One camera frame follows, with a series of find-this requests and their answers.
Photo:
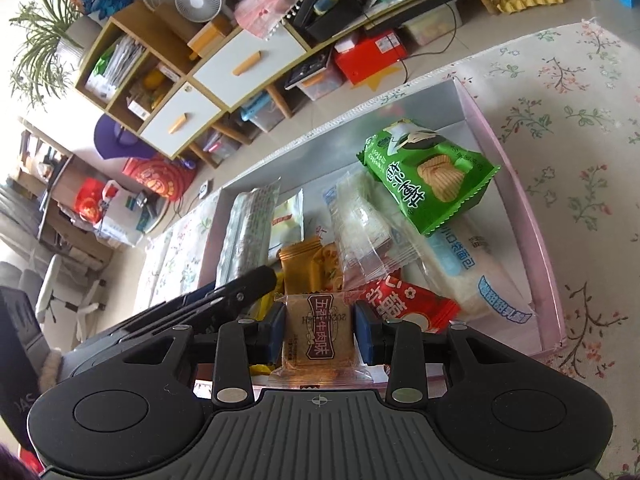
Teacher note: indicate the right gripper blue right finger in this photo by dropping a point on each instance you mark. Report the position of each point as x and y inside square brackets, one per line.
[397, 344]

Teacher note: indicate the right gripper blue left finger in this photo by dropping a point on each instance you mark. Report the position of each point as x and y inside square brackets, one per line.
[234, 348]

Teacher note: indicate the brown beef biscuit packet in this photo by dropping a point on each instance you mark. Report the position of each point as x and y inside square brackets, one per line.
[319, 350]

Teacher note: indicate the red rice cracker packet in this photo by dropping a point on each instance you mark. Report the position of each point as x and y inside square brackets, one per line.
[392, 298]

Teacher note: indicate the silver foil snack pack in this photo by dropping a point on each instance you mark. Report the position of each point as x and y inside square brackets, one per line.
[247, 237]

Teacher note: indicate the orange yellow snack packet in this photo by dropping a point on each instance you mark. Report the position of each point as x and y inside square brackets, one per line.
[309, 266]

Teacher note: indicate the clear rice cake packet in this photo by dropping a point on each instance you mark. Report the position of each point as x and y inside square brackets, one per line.
[371, 233]

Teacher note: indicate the white blue bread bag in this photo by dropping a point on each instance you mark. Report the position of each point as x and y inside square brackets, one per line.
[458, 263]

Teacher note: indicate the red lantern bag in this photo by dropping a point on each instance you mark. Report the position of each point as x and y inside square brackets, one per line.
[167, 178]

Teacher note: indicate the white office chair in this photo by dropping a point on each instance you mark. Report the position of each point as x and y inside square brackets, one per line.
[67, 305]

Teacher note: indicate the green cracker snack bag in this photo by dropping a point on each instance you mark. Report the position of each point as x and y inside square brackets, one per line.
[431, 178]

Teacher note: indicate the purple hat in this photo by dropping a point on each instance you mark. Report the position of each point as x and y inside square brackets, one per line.
[113, 141]

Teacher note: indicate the wooden tv cabinet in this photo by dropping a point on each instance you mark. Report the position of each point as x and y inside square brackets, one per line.
[209, 86]

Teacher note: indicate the red storage box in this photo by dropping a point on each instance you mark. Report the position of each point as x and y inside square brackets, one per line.
[370, 56]

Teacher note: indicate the floral table cloth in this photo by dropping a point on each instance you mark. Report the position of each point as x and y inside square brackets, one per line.
[557, 112]

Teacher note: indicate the potted green plant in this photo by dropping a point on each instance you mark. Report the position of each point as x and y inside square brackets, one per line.
[38, 72]

